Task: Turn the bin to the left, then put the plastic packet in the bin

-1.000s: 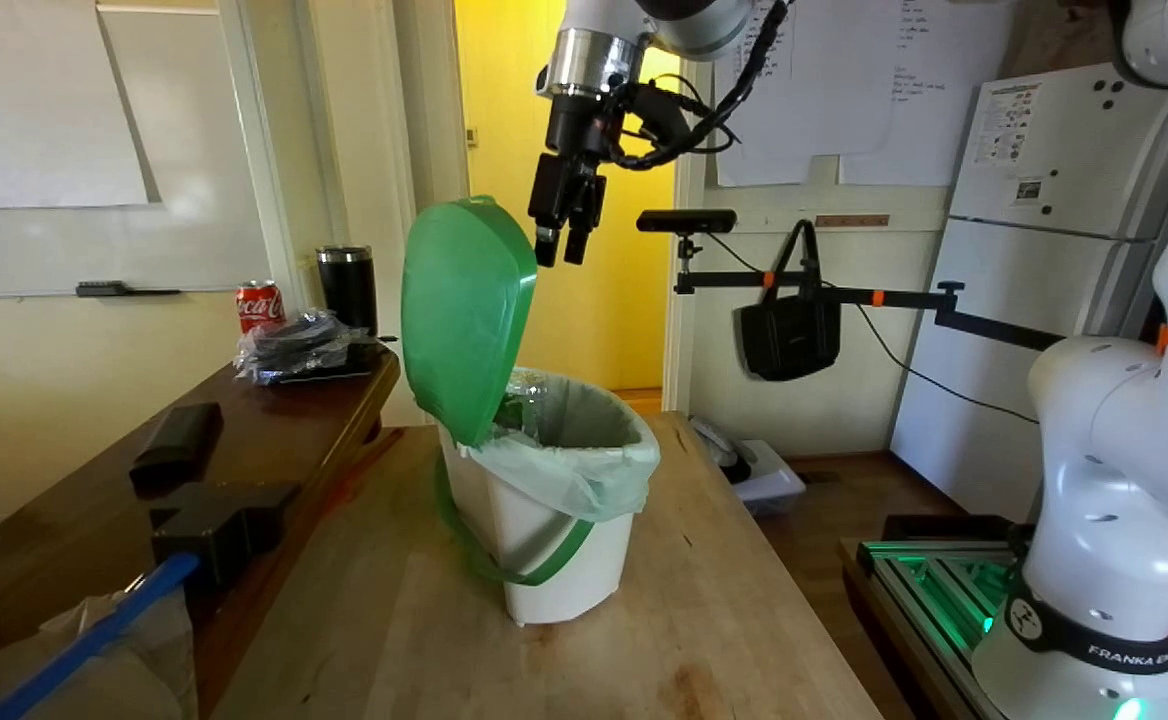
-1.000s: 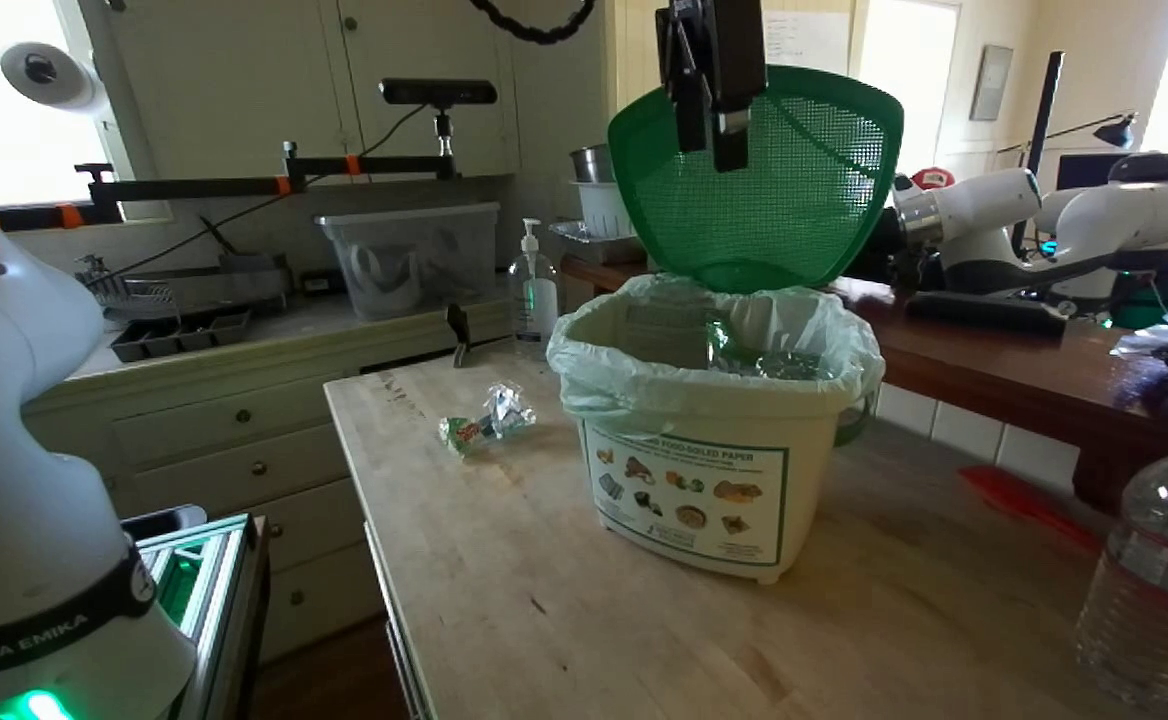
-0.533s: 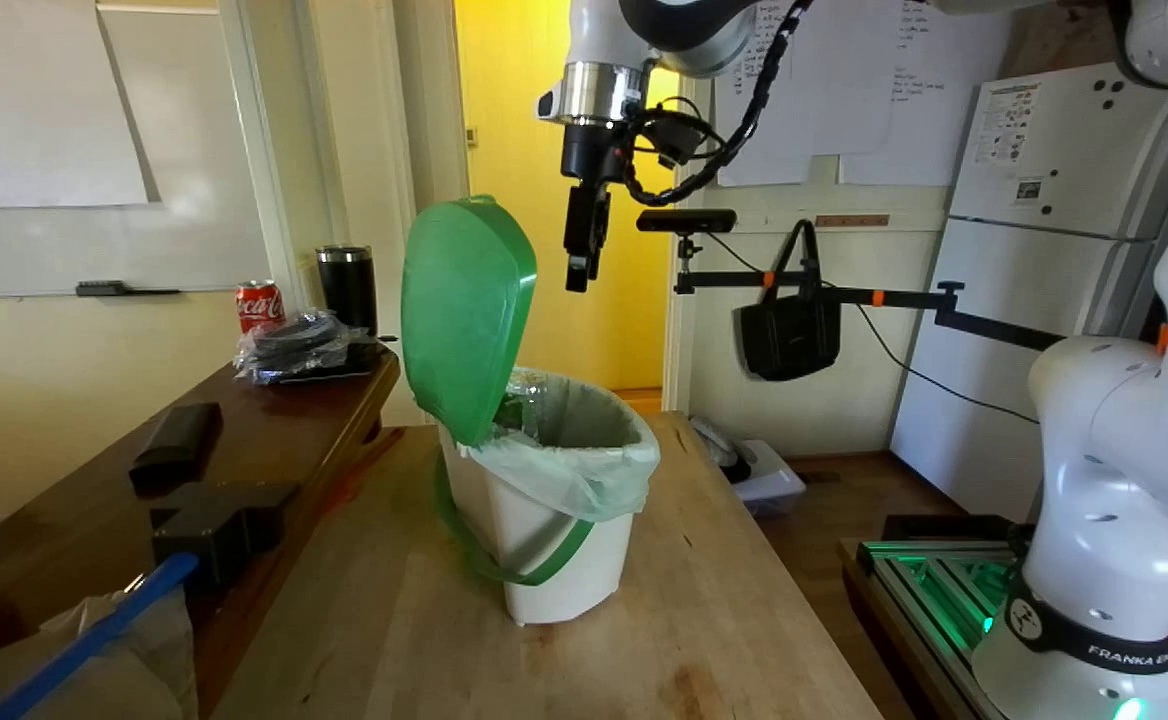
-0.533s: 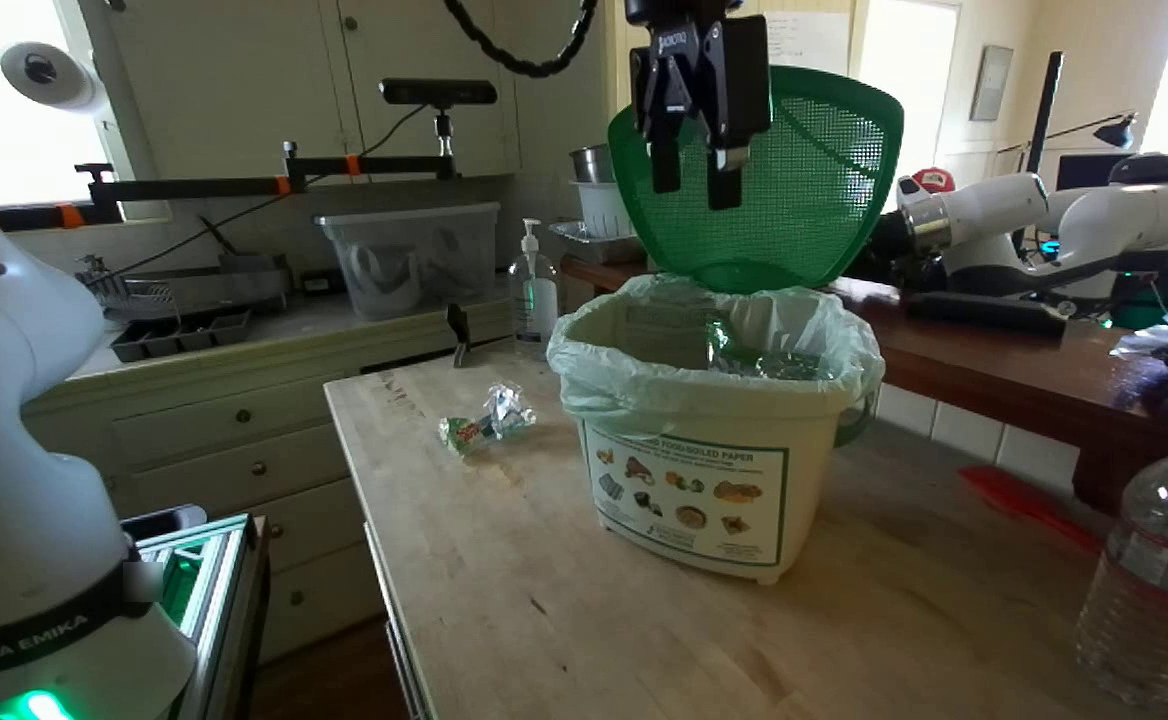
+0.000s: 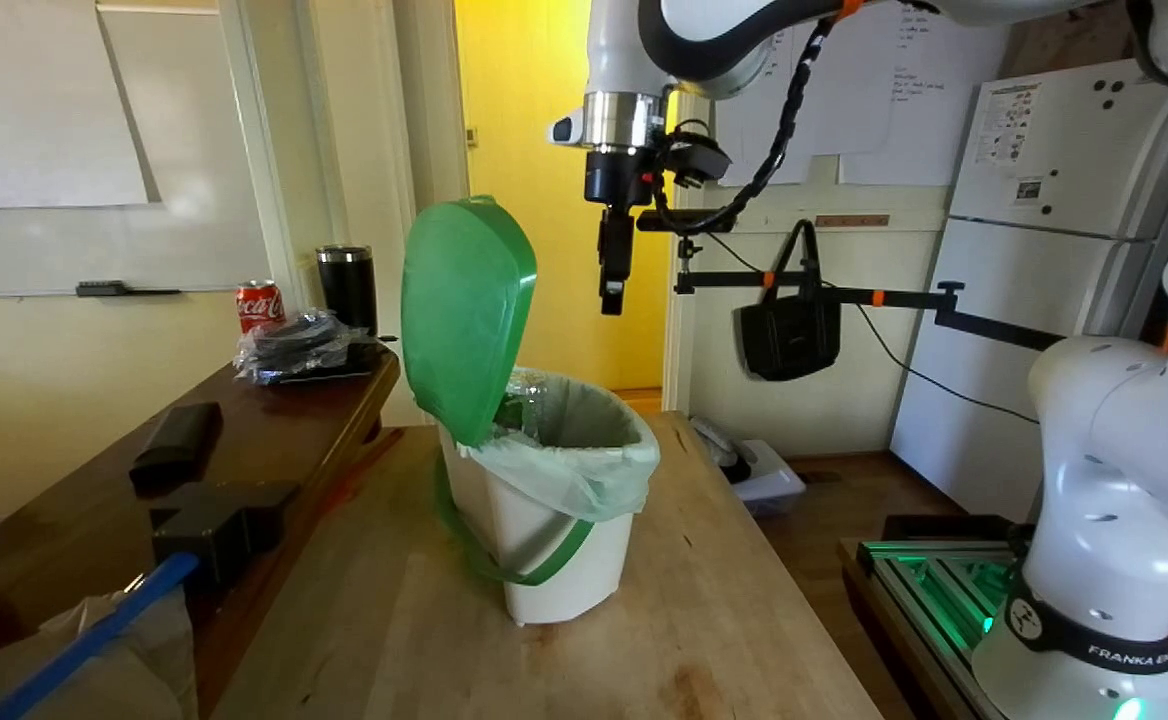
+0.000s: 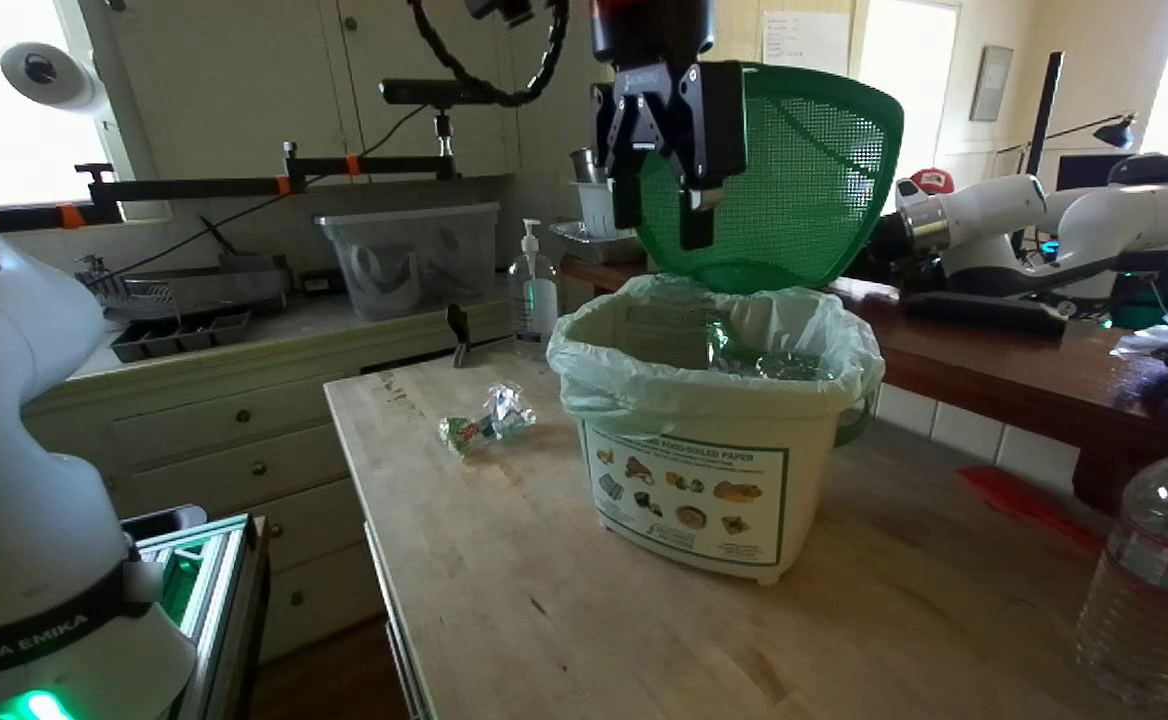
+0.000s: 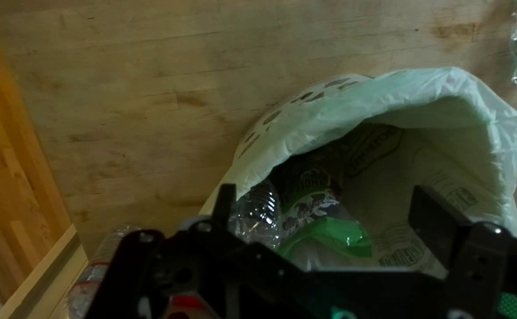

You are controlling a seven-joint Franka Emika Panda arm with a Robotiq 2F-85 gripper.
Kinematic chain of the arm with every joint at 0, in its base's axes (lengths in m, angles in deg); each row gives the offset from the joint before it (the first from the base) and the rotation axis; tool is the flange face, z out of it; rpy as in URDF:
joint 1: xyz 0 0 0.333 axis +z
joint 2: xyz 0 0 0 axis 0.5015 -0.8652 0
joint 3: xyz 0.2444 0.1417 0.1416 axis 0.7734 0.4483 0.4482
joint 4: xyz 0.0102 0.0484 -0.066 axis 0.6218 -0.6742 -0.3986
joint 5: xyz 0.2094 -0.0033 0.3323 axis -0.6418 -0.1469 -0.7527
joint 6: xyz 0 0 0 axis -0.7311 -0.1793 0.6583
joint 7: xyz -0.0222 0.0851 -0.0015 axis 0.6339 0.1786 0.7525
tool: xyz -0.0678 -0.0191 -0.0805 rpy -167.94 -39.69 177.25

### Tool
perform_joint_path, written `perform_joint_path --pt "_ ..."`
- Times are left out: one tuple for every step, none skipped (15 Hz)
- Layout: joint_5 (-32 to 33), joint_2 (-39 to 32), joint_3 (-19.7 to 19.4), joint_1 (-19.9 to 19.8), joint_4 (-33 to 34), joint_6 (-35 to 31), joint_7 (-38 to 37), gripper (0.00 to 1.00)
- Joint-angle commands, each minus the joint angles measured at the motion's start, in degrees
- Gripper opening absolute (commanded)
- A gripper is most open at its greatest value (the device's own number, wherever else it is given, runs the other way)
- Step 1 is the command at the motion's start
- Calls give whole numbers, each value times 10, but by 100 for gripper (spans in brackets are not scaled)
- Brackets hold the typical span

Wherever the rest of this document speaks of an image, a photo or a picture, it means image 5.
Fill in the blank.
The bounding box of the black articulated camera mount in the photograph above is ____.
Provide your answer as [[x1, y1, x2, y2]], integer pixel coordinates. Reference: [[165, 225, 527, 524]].
[[671, 232, 1061, 352]]

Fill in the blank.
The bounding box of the black hanging bag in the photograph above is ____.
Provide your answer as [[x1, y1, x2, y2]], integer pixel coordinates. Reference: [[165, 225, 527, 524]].
[[734, 217, 843, 383]]

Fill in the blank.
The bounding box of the large whiteboard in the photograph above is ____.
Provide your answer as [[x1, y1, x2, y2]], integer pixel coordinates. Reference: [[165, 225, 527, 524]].
[[95, 0, 267, 302]]

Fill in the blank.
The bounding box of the black tumbler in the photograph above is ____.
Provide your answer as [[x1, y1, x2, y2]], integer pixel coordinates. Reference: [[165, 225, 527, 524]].
[[314, 243, 381, 341]]

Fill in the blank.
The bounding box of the white paper sheet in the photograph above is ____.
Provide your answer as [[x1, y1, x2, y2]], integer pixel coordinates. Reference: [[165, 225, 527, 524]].
[[712, 76, 843, 192], [821, 0, 1016, 192]]

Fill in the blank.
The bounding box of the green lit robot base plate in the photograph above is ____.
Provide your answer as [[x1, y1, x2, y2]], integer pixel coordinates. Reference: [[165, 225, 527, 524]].
[[856, 532, 1031, 720]]

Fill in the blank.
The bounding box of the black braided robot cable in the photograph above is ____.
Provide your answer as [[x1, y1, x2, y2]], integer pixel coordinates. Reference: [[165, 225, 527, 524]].
[[638, 13, 839, 241]]

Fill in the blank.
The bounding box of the pale green bin liner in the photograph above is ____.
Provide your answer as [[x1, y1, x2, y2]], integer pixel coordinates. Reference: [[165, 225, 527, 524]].
[[456, 368, 664, 527]]

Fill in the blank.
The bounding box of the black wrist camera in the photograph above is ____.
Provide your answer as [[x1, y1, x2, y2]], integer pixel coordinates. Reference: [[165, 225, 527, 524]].
[[661, 124, 736, 192]]

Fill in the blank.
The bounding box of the black stapler-like block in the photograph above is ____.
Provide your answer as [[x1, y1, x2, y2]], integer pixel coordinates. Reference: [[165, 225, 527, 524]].
[[130, 400, 229, 501]]

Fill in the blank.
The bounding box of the white cloth bag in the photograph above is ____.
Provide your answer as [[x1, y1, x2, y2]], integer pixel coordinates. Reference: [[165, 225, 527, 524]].
[[0, 585, 204, 720]]

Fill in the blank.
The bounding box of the black clamp block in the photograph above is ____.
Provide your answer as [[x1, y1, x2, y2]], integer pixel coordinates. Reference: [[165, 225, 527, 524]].
[[149, 478, 306, 594]]

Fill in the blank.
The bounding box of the white door trim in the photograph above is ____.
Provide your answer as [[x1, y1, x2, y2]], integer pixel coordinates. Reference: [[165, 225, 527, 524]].
[[215, 0, 473, 434]]

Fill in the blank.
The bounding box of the white bin with green lid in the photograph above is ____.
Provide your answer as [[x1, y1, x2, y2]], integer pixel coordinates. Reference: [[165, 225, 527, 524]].
[[395, 192, 664, 631]]

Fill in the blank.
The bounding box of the yellow door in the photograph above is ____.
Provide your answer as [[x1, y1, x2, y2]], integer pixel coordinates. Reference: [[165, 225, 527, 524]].
[[456, 0, 686, 397]]

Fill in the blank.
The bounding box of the small whiteboard with writing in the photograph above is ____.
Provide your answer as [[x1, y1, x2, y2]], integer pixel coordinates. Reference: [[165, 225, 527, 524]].
[[0, 0, 155, 217]]

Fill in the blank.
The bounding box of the white refrigerator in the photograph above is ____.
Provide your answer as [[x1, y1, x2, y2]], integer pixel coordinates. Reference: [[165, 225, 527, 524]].
[[888, 57, 1168, 524]]

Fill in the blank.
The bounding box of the white flat device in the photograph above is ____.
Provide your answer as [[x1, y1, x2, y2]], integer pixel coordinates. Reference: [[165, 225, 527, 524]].
[[688, 418, 814, 516]]

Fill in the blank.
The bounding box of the black marker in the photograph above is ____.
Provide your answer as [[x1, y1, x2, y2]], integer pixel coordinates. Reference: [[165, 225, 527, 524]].
[[71, 276, 189, 302]]

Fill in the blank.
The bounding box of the thin black cable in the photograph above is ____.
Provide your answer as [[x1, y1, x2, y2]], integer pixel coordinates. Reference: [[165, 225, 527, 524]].
[[856, 304, 1044, 428]]

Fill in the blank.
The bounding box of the red soda can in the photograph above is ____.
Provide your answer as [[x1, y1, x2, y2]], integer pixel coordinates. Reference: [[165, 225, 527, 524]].
[[234, 276, 290, 341]]

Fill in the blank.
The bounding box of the blue bar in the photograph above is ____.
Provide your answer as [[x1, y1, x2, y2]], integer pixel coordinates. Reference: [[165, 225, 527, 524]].
[[0, 550, 204, 720]]

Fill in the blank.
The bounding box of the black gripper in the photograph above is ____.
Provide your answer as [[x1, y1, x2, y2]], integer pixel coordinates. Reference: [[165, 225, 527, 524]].
[[579, 146, 668, 320]]

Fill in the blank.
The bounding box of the dark brown wooden table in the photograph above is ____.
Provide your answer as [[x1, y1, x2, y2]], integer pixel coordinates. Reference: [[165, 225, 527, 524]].
[[0, 348, 403, 720]]

